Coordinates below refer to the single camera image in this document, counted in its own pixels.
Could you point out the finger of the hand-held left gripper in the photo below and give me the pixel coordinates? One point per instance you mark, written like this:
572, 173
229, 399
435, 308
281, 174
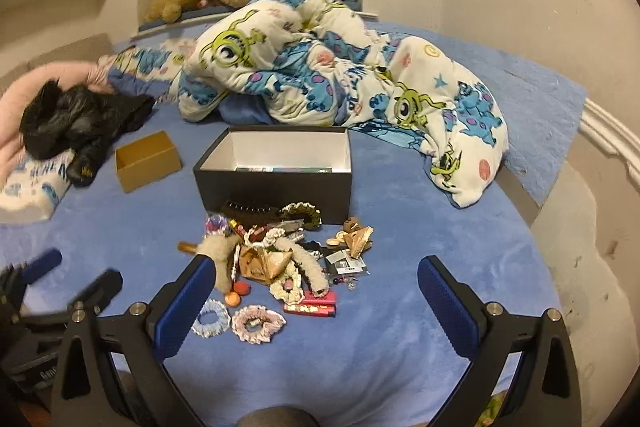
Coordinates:
44, 263
100, 288

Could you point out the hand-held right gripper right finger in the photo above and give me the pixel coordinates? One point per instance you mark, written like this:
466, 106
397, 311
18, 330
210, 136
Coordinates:
449, 307

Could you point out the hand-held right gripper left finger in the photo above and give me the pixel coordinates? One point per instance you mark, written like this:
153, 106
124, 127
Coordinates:
186, 307

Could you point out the black shoe box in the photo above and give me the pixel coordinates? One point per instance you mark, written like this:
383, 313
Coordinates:
272, 194

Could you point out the light blue scrunchie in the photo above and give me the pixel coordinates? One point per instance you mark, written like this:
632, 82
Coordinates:
197, 324

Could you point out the orange ball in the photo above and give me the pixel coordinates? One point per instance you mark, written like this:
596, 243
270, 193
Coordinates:
232, 298

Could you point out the brown hair clip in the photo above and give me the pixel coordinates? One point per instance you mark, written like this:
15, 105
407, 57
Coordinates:
187, 247

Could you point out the red ball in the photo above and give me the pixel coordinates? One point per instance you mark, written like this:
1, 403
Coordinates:
243, 288

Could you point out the cream fluffy hair clip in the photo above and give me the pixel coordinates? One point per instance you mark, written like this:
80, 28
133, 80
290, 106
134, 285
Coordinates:
220, 257

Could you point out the white blue printed pillow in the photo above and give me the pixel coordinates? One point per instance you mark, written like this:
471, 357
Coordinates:
32, 189

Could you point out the pink scrunchie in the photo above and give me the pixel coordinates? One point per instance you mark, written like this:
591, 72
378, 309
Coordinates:
272, 327

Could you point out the purple scrunchie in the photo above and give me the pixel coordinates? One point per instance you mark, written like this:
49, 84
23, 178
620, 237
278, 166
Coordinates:
215, 223

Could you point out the black tag card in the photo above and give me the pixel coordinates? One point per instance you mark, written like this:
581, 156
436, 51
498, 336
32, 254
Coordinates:
345, 263

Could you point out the black hair comb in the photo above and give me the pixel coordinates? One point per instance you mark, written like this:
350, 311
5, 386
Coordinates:
250, 209

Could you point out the red flat packet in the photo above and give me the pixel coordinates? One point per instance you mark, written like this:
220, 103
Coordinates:
310, 308

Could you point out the small brown bear charm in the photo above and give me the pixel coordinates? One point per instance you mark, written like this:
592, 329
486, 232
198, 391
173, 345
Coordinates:
353, 224

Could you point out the small brown cardboard box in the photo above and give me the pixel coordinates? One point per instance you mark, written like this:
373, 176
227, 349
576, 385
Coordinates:
150, 169

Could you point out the beige fluffy hair clip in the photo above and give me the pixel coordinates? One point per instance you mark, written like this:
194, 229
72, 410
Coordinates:
310, 267

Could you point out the wooden round button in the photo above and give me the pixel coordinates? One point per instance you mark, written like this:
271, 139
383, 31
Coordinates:
334, 240

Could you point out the black puffer jacket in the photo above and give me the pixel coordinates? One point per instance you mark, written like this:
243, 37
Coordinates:
75, 122

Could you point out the green scrunchie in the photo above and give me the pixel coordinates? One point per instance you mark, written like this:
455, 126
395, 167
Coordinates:
300, 208

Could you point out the pastel printed booklet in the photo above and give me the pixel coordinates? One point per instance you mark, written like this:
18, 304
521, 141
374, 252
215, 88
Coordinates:
255, 169

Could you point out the red green printed card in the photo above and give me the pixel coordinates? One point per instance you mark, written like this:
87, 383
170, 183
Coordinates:
310, 169

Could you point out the pink cloth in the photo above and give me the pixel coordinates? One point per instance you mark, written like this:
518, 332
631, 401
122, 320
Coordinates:
55, 74

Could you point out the grey checked cushion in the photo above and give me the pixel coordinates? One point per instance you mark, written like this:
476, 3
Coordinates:
75, 51

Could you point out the cartoon printed blanket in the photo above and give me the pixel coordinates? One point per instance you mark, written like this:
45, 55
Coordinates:
310, 67

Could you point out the white bed frame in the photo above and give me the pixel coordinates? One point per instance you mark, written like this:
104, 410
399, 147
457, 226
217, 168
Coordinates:
605, 129

